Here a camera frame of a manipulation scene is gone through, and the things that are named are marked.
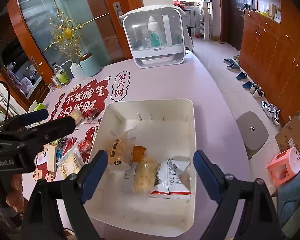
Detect wooden cabinet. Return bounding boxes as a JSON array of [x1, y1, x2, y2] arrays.
[[239, 0, 300, 128]]

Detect dark red snack packet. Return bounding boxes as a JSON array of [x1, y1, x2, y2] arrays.
[[56, 137, 77, 155]]

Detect white bottle teal label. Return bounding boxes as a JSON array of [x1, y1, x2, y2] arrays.
[[147, 16, 162, 47]]

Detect black cable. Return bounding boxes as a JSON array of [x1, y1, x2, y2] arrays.
[[0, 82, 11, 120]]

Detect white snack packet red stripe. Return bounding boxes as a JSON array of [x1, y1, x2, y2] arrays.
[[150, 172, 171, 199], [168, 156, 192, 197]]

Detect white plastic storage bin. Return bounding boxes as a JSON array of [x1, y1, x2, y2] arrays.
[[85, 99, 197, 230]]

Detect small pale pastry packet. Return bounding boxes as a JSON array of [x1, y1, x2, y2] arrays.
[[69, 110, 82, 127]]

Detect green tissue pack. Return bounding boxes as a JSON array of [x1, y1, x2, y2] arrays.
[[28, 102, 48, 113]]

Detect white shoe rack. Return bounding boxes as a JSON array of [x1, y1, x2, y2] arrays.
[[195, 1, 212, 40]]

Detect cardboard box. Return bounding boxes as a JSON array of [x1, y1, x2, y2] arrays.
[[275, 107, 300, 153]]

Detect yellow bread packet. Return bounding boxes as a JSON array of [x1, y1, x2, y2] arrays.
[[107, 130, 137, 167]]

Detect mint canister brown lid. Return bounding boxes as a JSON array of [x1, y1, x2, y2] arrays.
[[79, 52, 102, 77]]

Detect wooden door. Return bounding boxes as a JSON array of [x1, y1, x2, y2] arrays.
[[100, 0, 143, 63]]

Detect white grey snack wrapper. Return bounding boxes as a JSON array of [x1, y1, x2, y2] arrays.
[[121, 161, 138, 193]]

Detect blue cloth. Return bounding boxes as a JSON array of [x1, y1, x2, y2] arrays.
[[277, 180, 300, 233]]

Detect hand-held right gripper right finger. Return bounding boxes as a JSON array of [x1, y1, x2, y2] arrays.
[[193, 150, 282, 240]]

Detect clear packet of flaky pastry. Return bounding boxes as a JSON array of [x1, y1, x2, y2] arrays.
[[134, 155, 162, 193]]

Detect small clear bottle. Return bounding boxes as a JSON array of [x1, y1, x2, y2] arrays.
[[140, 27, 151, 49]]

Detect grey stool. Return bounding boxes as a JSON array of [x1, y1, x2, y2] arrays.
[[236, 111, 269, 160]]

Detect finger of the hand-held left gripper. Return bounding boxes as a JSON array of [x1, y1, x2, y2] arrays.
[[0, 109, 49, 132], [0, 116, 77, 152]]

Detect pink plastic stool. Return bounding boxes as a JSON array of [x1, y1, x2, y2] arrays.
[[266, 147, 300, 187]]

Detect small orange snack packet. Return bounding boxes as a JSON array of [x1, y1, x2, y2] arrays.
[[133, 145, 147, 162]]

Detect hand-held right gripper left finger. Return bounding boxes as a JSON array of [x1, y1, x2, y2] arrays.
[[21, 150, 108, 240]]

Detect white squeeze bottle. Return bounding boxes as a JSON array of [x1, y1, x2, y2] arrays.
[[61, 59, 87, 80]]

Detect white countertop appliance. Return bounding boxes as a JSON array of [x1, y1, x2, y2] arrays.
[[119, 4, 186, 69]]

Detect clear red candy packet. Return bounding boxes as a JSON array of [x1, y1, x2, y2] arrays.
[[81, 108, 100, 125]]

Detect person's left hand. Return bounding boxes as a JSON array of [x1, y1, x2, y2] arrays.
[[5, 174, 25, 214]]

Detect row of shoes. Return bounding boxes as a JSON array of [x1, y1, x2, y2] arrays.
[[223, 54, 282, 126]]

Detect printed pink tablecloth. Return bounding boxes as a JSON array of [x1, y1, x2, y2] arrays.
[[22, 52, 252, 240]]

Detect clear bottle green label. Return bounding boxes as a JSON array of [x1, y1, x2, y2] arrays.
[[52, 62, 70, 87]]

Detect glass jar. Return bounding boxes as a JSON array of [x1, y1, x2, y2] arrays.
[[51, 76, 63, 89]]

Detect gold flower ornament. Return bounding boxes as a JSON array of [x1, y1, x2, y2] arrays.
[[41, 9, 110, 55]]

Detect round red snack packet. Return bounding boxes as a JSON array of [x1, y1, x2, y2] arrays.
[[77, 139, 92, 153]]

